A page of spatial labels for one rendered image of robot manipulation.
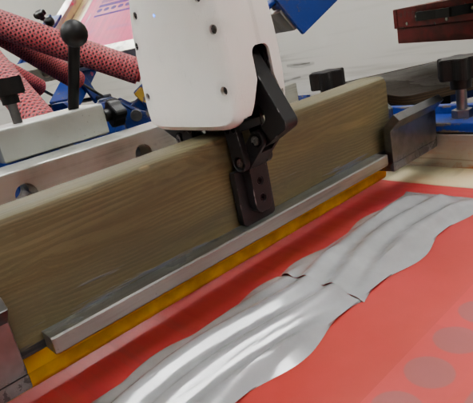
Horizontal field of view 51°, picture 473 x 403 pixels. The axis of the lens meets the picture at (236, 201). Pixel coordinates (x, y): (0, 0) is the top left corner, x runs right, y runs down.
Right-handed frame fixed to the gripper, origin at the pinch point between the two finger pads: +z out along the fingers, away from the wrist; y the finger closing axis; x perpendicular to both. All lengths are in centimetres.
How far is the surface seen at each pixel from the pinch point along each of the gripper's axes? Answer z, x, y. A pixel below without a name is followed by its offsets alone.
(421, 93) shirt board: 7, 69, -22
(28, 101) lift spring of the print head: -7.1, 5.0, -48.1
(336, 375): 5.9, -6.9, 13.1
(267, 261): 6.0, 0.8, 1.1
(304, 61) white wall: 13, 199, -159
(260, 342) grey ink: 5.4, -7.4, 8.4
